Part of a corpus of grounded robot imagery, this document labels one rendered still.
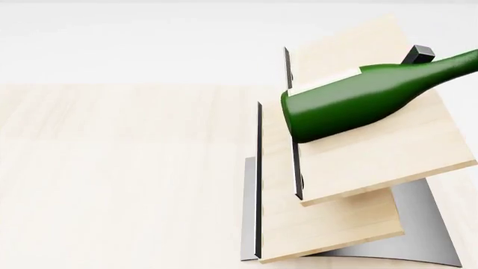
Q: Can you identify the green glass wine bottle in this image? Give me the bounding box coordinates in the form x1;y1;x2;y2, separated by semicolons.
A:
279;49;478;146

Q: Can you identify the long light wooden rack shelf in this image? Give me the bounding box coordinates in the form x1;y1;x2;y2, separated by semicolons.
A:
258;102;406;265

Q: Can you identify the small light wooden rack shelf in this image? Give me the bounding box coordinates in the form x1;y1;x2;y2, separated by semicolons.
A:
289;12;409;90

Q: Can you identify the large light wooden rack shelf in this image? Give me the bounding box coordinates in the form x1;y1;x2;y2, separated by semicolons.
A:
293;81;478;208

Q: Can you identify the wooden two-tier rack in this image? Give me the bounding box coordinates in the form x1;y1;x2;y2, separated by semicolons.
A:
240;156;464;269

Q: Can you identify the long black shelf rail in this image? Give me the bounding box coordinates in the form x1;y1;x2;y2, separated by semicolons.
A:
255;101;265;259

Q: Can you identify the medium black shelf rail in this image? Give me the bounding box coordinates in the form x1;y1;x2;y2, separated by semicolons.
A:
289;133;304;202

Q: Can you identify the short black shelf rail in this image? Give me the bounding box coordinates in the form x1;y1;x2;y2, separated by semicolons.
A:
282;46;297;90

